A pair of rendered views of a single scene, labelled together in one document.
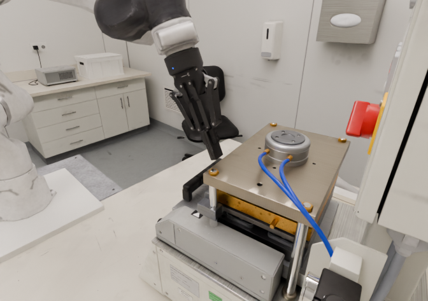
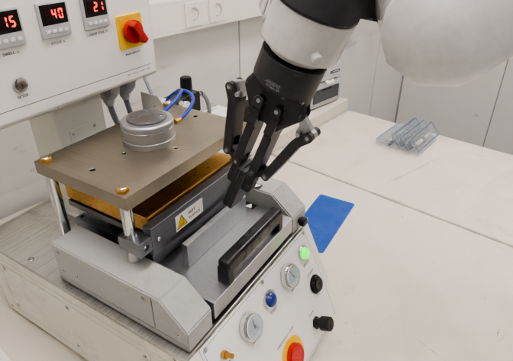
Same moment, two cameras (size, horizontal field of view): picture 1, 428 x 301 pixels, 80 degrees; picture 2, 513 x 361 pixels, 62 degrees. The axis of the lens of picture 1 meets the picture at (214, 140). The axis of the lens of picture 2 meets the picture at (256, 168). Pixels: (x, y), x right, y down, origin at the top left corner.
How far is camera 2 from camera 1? 1.01 m
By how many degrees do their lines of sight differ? 124
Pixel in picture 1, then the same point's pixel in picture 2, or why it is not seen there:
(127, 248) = (379, 345)
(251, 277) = not seen: hidden behind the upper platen
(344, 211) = (50, 256)
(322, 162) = (114, 133)
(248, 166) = (198, 128)
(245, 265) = not seen: hidden behind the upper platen
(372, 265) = (146, 101)
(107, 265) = (389, 319)
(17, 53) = not seen: outside the picture
